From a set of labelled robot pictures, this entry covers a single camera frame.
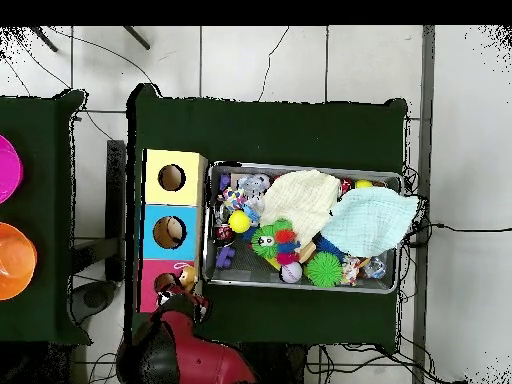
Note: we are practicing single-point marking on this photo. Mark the orange plush toy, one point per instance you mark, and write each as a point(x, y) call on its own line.
point(188, 278)

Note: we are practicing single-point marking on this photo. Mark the green spiky rubber ball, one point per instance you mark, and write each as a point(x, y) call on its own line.
point(324, 270)
point(264, 242)

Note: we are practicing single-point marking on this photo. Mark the multicolour spiky caterpillar toy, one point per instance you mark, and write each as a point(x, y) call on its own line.
point(286, 238)

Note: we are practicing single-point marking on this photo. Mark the clear plastic bottle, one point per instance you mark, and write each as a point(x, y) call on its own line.
point(252, 208)

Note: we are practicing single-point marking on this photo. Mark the cream muslin cloth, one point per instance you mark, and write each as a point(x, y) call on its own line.
point(300, 200)

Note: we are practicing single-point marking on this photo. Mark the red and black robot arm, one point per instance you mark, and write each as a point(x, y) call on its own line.
point(208, 364)

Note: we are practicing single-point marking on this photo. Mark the wooden box with three holes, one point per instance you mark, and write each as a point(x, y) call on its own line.
point(188, 224)

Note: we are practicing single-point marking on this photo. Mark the purple plastic toy piece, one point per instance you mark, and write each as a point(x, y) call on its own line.
point(224, 257)

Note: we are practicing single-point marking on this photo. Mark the yellow tennis-style ball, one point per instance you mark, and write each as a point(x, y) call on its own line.
point(240, 221)

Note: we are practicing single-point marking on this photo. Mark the white baseball with red stitching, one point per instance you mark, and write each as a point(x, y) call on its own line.
point(292, 272)

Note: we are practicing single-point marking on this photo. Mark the black upright panel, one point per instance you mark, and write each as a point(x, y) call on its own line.
point(116, 200)

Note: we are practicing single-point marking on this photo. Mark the dark green table cloth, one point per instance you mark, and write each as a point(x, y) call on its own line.
point(260, 132)

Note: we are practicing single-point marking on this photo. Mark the mint green muslin cloth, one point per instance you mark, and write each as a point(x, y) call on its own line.
point(368, 224)

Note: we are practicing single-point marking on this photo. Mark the orange plastic bowl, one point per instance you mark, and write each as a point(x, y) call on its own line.
point(16, 260)

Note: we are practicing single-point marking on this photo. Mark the pink plastic bowl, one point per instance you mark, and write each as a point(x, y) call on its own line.
point(10, 172)

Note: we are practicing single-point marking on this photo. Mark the black tripod leg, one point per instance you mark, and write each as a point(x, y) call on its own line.
point(44, 39)
point(136, 38)

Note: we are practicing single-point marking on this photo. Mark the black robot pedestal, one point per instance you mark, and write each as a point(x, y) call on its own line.
point(280, 368)

